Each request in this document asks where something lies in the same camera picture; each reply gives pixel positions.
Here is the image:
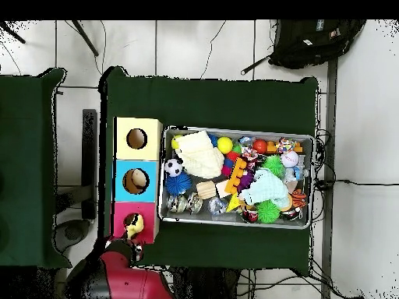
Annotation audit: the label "black tripod leg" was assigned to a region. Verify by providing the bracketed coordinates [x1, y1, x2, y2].
[71, 19, 100, 58]
[0, 21, 26, 44]

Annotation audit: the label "mint green waffle cloth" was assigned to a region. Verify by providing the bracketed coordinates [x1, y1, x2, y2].
[238, 167, 291, 209]

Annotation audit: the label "grey oval base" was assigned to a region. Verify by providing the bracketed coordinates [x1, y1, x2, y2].
[54, 218, 92, 253]

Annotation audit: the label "white baseball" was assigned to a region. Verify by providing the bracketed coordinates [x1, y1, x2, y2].
[281, 150, 300, 168]

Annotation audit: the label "blue spiky ball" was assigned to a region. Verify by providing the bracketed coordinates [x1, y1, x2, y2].
[164, 171, 192, 197]

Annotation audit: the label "orange toy building block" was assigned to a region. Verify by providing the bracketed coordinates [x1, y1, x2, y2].
[224, 157, 248, 195]

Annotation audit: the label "green spiky ball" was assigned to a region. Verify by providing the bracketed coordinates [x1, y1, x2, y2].
[255, 199, 281, 224]

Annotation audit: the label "dark green table cloth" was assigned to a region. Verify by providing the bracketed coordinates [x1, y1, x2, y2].
[98, 66, 319, 276]
[0, 68, 71, 269]

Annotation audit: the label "yellow plush duck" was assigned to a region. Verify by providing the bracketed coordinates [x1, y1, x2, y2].
[124, 213, 145, 240]

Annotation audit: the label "grey metal rail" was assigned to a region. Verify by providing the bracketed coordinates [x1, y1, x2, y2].
[320, 57, 339, 299]

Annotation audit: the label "black upright panel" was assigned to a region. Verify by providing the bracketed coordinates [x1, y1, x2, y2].
[81, 108, 98, 220]

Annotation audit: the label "black backpack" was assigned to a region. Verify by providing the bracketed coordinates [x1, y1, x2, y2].
[267, 19, 367, 70]

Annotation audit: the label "cream waffle cloth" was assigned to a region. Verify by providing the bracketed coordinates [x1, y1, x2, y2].
[174, 129, 225, 180]

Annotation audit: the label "silver mesh bin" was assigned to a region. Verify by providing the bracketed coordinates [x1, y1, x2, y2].
[158, 125, 316, 230]

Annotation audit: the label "wooden box three holes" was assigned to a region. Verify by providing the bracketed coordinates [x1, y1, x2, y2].
[110, 116, 164, 244]

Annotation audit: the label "yellow triangle block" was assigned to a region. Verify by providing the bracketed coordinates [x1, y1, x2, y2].
[225, 193, 242, 213]

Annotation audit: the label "black white soccer ball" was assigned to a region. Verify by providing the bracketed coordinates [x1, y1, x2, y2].
[164, 157, 184, 178]

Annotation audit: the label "black floor cable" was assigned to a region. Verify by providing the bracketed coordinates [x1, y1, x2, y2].
[314, 178, 399, 188]

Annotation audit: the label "orange red ball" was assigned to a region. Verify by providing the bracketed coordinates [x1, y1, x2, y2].
[252, 139, 268, 154]

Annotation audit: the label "yellow seamed ball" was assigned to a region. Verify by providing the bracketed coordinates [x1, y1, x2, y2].
[217, 135, 235, 155]

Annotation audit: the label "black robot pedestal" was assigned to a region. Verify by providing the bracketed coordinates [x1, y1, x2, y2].
[171, 266, 241, 299]

